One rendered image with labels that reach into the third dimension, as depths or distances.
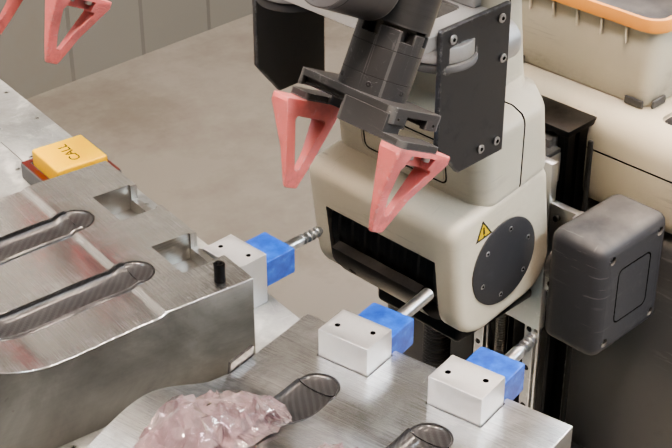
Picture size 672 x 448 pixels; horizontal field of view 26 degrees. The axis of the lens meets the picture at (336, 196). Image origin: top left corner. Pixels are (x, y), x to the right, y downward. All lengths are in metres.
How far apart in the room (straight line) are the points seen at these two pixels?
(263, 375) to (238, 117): 2.28
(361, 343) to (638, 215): 0.54
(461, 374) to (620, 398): 0.73
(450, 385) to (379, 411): 0.06
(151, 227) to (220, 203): 1.78
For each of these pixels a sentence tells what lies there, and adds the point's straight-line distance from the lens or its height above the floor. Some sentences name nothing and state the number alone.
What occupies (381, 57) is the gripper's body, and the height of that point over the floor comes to 1.11.
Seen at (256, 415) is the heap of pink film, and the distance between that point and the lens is 1.09.
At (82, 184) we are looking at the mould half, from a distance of 1.41.
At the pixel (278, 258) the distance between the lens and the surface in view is 1.38.
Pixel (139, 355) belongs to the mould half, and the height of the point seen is 0.86.
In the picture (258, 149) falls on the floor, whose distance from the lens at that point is 3.31.
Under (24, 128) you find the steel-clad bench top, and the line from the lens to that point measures 1.72.
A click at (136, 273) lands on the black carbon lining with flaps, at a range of 1.28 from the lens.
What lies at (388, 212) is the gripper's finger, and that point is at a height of 1.00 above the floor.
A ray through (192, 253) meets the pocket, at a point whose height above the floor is 0.87.
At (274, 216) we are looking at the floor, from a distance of 3.06.
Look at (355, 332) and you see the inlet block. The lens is 1.20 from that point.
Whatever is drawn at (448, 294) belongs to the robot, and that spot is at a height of 0.71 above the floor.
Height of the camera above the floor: 1.59
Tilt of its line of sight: 31 degrees down
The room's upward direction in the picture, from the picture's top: straight up
